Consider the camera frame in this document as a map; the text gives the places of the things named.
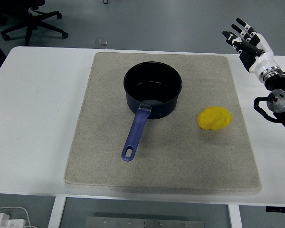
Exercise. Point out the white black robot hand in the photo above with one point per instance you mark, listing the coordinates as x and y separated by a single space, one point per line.
263 59

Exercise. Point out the yellow potato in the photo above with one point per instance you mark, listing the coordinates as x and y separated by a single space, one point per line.
215 118

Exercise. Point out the beige grey table mat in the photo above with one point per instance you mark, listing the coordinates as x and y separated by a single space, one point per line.
180 154

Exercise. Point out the black table control panel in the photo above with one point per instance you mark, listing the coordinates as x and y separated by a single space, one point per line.
280 209

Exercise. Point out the white table leg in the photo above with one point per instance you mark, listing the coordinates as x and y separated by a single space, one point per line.
55 213
235 217

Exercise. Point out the silver floor socket plate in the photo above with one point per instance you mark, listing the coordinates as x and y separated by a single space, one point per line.
101 41

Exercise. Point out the grey metal plate with screws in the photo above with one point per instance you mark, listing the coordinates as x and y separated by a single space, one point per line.
145 223

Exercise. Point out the black office chair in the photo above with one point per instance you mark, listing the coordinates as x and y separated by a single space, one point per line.
32 23

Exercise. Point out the white power strip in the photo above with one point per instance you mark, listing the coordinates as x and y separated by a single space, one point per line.
7 222

